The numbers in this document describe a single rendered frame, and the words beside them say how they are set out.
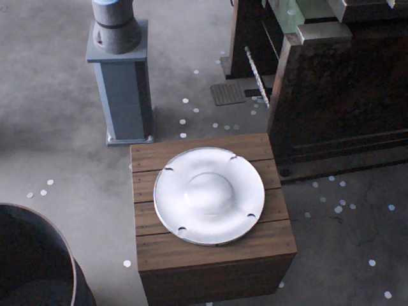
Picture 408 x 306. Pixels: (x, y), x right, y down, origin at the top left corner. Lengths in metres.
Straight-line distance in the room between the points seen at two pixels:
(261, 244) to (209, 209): 0.16
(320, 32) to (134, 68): 0.58
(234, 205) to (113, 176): 0.62
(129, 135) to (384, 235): 0.99
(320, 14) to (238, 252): 0.67
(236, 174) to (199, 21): 1.15
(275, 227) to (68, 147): 0.91
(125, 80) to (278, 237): 0.70
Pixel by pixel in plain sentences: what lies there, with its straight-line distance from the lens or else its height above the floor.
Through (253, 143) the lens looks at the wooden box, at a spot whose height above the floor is 0.35.
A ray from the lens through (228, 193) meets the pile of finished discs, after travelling 1.19.
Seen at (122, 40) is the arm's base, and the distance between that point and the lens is 1.38.
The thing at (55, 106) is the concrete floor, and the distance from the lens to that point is 1.92.
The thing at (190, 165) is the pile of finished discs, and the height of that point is 0.36.
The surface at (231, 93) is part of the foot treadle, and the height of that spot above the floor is 0.16.
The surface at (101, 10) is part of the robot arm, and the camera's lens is 1.33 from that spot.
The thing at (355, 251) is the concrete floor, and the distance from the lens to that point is 1.60.
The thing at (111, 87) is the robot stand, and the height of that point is 0.31.
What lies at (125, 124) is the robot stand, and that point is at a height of 0.11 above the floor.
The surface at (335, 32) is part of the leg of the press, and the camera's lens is 1.23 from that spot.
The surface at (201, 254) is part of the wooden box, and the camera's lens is 1.13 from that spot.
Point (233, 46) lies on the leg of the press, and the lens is 1.82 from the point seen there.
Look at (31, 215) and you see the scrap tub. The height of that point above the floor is 0.45.
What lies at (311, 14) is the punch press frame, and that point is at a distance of 1.27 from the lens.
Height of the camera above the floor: 1.40
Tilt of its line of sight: 55 degrees down
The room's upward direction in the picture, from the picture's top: 3 degrees clockwise
